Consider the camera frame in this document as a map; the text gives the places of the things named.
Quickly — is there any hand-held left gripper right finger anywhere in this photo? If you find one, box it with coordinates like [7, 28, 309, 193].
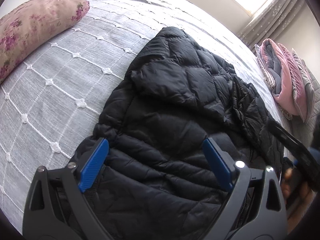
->
[202, 137, 288, 240]

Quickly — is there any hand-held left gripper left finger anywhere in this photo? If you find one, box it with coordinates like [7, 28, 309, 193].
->
[22, 137, 113, 240]

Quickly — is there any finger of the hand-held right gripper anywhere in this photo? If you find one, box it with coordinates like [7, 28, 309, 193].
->
[267, 121, 320, 188]

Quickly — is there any black puffer jacket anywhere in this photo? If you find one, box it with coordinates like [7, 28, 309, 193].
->
[67, 27, 285, 240]

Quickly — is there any person's right hand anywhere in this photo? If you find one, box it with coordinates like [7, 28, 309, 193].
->
[282, 167, 315, 207]

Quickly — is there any grey padded headboard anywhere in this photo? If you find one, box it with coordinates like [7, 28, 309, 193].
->
[304, 60, 320, 140]

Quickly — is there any pink velvet pillow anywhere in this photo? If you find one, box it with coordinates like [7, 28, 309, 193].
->
[276, 42, 309, 123]

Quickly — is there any folded pink grey quilt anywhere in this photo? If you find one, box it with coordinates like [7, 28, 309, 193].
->
[254, 39, 308, 117]

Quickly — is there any bed with grey checked bedspread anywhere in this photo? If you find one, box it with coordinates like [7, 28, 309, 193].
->
[0, 0, 320, 230]

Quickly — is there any grey patterned curtain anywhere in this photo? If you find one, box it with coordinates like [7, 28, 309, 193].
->
[237, 0, 304, 48]

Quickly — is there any floral pink pillow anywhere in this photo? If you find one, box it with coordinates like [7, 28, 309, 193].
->
[0, 0, 90, 84]

